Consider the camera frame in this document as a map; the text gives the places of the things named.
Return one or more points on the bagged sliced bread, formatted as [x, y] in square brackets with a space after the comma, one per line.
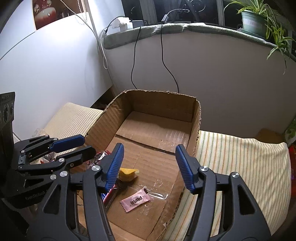
[40, 135]

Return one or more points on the large Snickers bar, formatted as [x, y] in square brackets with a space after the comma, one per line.
[109, 197]

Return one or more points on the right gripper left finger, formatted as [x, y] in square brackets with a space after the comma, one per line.
[57, 216]

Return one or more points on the potted spider plant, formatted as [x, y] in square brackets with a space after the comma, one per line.
[259, 19]

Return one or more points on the yellow candy packet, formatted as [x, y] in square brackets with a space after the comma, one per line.
[127, 175]

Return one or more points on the pink candy sachet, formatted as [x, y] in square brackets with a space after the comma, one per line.
[135, 200]

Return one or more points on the brown cardboard box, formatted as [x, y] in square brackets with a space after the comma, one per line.
[150, 124]

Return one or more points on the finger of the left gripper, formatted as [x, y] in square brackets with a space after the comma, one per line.
[69, 161]
[65, 144]

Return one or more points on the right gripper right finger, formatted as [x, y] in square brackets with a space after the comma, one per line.
[225, 207]

